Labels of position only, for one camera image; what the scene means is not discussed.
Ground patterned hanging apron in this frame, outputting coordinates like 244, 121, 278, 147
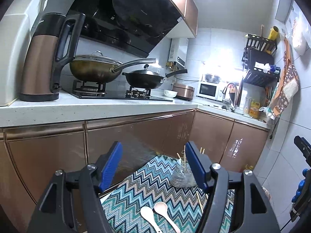
269, 38, 299, 119

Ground white water heater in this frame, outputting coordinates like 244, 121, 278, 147
168, 38, 189, 68

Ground oil bottle on floor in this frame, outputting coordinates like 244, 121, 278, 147
245, 164, 254, 171

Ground white ceramic spoon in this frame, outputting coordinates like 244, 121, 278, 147
140, 206, 162, 233

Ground chrome kitchen faucet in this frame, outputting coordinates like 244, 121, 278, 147
222, 82, 238, 112

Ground yellow oil bottle on counter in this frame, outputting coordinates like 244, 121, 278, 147
249, 100, 260, 119

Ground pink beige ceramic spoon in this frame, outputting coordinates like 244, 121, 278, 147
154, 201, 181, 233

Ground black range hood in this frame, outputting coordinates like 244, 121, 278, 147
68, 0, 181, 58

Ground wire utensil basket plastic liner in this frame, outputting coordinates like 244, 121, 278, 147
170, 159, 197, 188

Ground copper rice cooker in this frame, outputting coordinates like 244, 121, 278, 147
172, 83, 195, 101

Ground black wall dish rack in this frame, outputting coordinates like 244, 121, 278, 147
241, 34, 280, 88

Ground zigzag woven placemat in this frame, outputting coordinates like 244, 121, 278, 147
100, 154, 235, 233

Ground copper lower cabinets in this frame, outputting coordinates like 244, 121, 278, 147
1, 110, 268, 232

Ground yellow cylinder container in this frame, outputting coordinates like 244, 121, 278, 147
268, 26, 279, 41

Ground white appliance at left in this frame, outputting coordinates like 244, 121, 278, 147
1, 0, 48, 107

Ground white microwave oven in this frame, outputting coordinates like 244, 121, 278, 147
196, 81, 223, 101

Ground white bowl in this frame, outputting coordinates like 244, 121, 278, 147
163, 90, 177, 98

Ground bronze wok with glass lid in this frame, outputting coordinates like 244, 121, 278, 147
70, 53, 158, 84

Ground black gas stove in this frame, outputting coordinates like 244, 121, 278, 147
63, 79, 172, 102

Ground blue gloved right hand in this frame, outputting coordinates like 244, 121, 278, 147
292, 168, 310, 203

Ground black wok pan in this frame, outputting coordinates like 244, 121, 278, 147
122, 64, 188, 90

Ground copper upper cabinet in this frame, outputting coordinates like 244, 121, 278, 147
167, 0, 198, 38

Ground steel bowls on microwave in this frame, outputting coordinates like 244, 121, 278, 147
204, 74, 220, 84

